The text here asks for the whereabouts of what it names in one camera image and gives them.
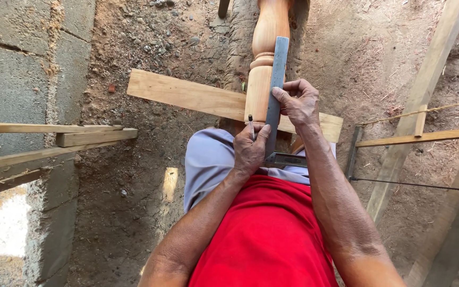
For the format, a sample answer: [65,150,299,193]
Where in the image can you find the turned wooden baluster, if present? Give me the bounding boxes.
[244,0,294,125]

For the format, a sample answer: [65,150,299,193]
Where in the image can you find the flat light wooden plank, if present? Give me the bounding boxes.
[127,69,344,144]

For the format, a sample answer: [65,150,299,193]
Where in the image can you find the thin long wooden slat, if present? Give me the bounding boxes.
[0,122,124,134]

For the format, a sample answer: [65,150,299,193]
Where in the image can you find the long pale wooden beam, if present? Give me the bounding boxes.
[367,0,459,225]

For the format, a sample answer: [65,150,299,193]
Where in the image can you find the red shirt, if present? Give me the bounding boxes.
[188,174,339,287]

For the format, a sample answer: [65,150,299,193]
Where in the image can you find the steel try square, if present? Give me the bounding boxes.
[264,36,308,168]

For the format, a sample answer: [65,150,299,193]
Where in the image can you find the small short wooden strip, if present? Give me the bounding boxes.
[414,104,428,138]

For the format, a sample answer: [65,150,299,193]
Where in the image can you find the frayed tan rope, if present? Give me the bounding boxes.
[356,97,459,127]

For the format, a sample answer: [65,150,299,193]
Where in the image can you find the person's right hand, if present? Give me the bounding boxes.
[271,78,321,135]

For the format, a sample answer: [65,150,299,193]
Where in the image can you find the grey wooden post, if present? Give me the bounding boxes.
[404,136,459,287]

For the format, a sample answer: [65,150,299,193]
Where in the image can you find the person's left hand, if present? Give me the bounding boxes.
[233,123,272,179]

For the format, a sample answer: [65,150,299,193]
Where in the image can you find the short thick wooden batten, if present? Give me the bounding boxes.
[55,128,138,148]

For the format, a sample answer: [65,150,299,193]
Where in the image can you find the dark weathered wooden slat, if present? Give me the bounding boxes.
[0,167,52,201]

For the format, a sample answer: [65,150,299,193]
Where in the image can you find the dark grey wooden bar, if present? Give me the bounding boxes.
[345,126,364,181]

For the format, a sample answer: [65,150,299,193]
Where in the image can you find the grey shorts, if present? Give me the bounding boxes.
[183,128,337,214]

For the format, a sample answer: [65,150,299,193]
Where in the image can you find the yellowish wooden cross slat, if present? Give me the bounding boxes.
[355,126,459,148]

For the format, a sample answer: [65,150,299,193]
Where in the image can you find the pale angled wooden slat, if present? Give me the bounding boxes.
[0,141,123,173]

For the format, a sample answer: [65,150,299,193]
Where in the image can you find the thin black wire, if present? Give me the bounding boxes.
[349,177,459,194]

